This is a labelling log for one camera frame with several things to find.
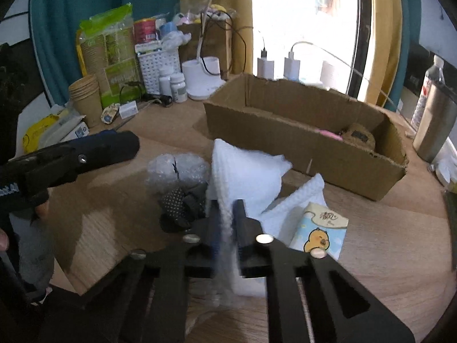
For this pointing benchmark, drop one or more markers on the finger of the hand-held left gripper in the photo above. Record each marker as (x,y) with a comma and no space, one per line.
(103,135)
(100,152)

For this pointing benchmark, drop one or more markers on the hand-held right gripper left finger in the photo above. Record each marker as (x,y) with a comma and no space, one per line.
(213,230)

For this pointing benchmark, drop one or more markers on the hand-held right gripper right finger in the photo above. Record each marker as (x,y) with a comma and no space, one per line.
(240,230)

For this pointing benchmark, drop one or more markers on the grey dotted glove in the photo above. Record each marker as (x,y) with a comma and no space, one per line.
(180,205)

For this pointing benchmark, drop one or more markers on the white waffle towel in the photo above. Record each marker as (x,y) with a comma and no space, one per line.
(296,203)
(242,175)

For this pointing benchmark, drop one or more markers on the cardboard box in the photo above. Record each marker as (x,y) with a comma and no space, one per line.
(285,139)

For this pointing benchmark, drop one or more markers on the pink soft item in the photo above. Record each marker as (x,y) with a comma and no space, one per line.
(330,134)

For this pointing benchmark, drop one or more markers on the person's left hand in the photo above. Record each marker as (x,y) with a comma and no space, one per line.
(43,210)

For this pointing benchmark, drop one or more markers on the small patterned item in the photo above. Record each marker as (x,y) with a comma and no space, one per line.
(110,112)

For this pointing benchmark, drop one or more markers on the white flat box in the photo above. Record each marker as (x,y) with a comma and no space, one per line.
(69,127)

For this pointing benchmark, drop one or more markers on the small white box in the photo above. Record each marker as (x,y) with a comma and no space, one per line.
(128,109)

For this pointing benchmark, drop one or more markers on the stack of brown paper cups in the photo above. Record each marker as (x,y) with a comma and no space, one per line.
(85,100)

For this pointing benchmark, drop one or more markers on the yellow packet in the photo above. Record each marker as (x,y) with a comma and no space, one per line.
(35,134)

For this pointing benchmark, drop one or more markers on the person's grey trouser leg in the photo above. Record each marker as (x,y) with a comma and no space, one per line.
(35,253)

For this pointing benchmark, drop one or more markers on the duck print tissue pack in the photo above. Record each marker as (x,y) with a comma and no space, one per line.
(319,230)

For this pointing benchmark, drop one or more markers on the white pill bottle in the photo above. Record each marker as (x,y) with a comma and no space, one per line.
(165,82)
(178,89)

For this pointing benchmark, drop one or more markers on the green paper cup package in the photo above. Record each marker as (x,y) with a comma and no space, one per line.
(107,53)

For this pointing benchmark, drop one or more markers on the white perforated basket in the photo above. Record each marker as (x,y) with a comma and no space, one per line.
(153,64)

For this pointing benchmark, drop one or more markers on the red can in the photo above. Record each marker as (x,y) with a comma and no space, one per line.
(145,31)

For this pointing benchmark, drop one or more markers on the white desk lamp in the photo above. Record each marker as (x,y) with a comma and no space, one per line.
(201,78)

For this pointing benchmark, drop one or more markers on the person's black shoe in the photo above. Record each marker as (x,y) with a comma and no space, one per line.
(37,297)

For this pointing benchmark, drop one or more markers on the crumpled white plastic bag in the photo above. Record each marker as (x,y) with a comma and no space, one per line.
(175,38)

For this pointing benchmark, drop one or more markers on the teal curtain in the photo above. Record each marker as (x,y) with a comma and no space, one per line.
(71,3)
(407,25)

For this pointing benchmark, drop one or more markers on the brown paper bag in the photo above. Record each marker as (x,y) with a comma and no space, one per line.
(217,43)

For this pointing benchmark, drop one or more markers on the brown plush toy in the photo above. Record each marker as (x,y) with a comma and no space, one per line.
(359,136)

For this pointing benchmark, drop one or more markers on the white round lid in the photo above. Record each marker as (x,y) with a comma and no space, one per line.
(444,171)

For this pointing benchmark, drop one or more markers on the stainless steel tumbler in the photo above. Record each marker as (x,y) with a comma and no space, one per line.
(433,121)

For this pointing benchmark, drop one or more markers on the clear water bottle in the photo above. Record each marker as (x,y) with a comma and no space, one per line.
(430,78)

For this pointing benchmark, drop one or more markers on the black wall box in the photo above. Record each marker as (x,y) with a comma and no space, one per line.
(428,60)

